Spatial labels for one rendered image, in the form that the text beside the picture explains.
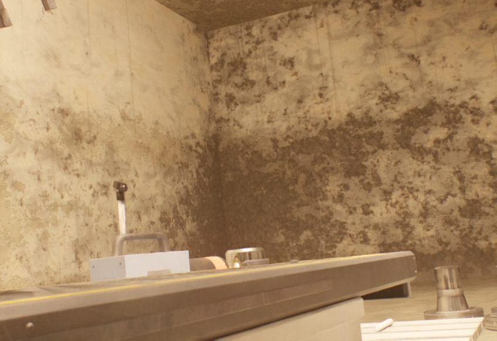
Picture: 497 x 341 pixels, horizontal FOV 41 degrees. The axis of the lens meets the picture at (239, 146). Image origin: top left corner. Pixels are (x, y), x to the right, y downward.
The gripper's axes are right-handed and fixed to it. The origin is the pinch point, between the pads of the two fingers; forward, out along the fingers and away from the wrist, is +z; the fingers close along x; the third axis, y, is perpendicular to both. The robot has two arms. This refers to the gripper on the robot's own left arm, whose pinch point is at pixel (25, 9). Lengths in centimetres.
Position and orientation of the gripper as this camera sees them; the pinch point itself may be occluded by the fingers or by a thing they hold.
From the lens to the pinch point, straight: 158.0
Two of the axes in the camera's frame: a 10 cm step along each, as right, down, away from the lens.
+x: -8.7, 2.1, 4.4
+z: 3.2, 9.3, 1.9
